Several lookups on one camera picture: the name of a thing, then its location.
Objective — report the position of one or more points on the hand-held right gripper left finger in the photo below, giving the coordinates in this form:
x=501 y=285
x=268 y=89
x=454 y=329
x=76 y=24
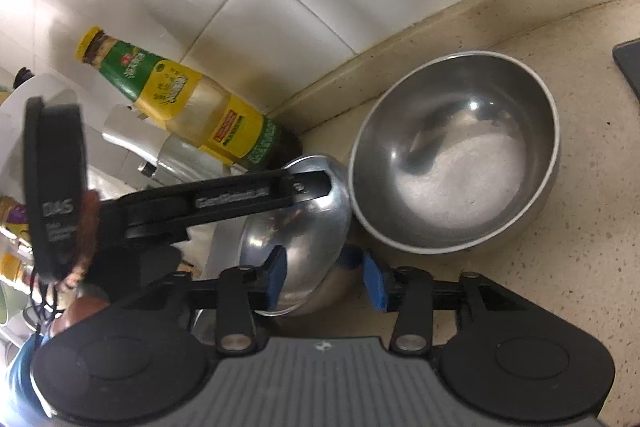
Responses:
x=277 y=274

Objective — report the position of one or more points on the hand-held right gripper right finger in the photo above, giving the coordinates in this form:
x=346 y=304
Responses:
x=375 y=282

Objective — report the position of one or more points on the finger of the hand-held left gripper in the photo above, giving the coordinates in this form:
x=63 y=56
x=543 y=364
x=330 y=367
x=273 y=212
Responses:
x=230 y=199

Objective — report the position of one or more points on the stainless steel bowl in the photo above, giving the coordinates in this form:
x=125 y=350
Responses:
x=295 y=237
x=450 y=167

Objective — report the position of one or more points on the person's left hand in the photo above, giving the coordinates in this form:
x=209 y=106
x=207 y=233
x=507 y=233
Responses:
x=85 y=307

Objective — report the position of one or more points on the purple label sauce bottle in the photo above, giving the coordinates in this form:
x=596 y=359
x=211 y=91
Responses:
x=15 y=213

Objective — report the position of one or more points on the silver metal object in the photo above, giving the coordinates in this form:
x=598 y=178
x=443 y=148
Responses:
x=175 y=152

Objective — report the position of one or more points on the green label sauce bottle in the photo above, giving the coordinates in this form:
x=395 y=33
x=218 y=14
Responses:
x=175 y=92

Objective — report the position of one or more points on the black gas stove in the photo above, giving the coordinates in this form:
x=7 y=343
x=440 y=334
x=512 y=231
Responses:
x=629 y=67

